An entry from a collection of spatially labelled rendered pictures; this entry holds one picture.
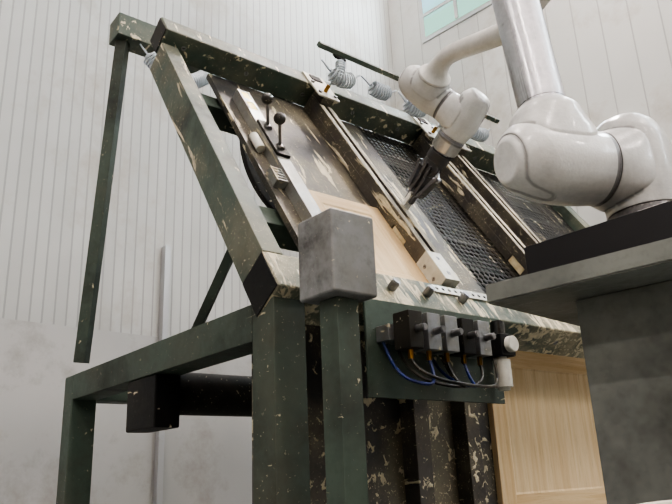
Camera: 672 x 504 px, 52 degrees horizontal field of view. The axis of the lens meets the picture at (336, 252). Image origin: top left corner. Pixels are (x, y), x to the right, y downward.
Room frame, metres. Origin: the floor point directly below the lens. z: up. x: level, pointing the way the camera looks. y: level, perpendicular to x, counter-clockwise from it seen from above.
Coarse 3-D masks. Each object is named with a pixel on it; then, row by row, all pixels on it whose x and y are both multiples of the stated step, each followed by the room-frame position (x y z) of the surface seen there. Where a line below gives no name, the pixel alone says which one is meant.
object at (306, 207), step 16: (240, 96) 2.10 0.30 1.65; (240, 112) 2.10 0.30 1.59; (256, 112) 2.07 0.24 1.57; (256, 128) 2.02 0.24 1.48; (272, 160) 1.95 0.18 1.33; (288, 160) 1.95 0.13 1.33; (288, 176) 1.89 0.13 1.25; (288, 192) 1.89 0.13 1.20; (304, 192) 1.87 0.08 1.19; (304, 208) 1.83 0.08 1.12
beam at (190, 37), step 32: (160, 32) 2.02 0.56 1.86; (192, 32) 2.07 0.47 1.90; (192, 64) 2.12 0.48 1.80; (224, 64) 2.17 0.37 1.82; (256, 64) 2.21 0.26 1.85; (288, 96) 2.38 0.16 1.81; (352, 96) 2.52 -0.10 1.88; (384, 128) 2.68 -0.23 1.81; (416, 128) 2.75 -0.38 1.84; (480, 160) 3.07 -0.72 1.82
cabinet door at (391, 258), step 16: (320, 208) 1.91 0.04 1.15; (336, 208) 1.97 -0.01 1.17; (352, 208) 2.02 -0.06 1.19; (368, 208) 2.09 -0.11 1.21; (384, 224) 2.07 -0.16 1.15; (384, 240) 2.00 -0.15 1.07; (384, 256) 1.93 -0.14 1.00; (400, 256) 1.98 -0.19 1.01; (384, 272) 1.86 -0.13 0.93; (400, 272) 1.92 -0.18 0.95; (416, 272) 1.97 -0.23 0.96
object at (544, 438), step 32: (544, 384) 2.51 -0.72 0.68; (576, 384) 2.64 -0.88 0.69; (512, 416) 2.38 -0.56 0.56; (544, 416) 2.50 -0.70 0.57; (576, 416) 2.62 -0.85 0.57; (512, 448) 2.37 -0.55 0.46; (544, 448) 2.48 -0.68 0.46; (576, 448) 2.60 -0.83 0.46; (512, 480) 2.35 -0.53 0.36; (544, 480) 2.47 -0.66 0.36; (576, 480) 2.58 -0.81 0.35
